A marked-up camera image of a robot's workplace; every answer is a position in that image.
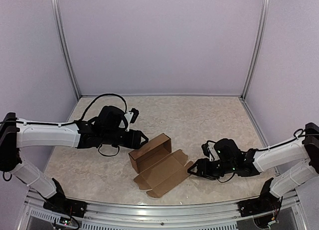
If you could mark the brown cardboard box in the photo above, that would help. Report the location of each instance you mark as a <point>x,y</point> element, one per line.
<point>159,168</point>

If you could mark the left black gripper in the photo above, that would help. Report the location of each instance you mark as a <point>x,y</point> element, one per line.
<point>134,141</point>

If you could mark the aluminium corner post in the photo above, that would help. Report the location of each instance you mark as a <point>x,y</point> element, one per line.
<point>64,48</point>
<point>256,49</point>

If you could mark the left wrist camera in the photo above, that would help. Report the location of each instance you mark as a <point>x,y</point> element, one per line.
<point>129,118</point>

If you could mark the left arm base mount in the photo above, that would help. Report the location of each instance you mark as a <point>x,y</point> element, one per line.
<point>60,204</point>

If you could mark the right aluminium corner post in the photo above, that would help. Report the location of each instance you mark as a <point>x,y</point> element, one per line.
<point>256,49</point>

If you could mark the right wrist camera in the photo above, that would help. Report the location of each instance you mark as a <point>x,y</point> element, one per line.
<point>207,149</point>

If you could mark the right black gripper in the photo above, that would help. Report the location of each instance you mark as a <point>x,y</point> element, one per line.
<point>202,171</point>

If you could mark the left aluminium corner post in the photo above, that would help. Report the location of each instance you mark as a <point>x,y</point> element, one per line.
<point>64,48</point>

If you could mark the front aluminium frame rail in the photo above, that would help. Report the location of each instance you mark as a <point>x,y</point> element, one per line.
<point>213,216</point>

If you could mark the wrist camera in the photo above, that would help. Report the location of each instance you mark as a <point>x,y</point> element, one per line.
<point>129,118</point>
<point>207,149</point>

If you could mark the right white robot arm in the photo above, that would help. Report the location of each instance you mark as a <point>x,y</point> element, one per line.
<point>303,147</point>

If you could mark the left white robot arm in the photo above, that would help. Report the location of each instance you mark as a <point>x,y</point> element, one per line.
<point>17,133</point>

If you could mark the small circuit board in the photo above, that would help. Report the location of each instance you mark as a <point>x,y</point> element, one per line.
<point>63,221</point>

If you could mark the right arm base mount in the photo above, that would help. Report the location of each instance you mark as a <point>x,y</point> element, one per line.
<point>263,203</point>

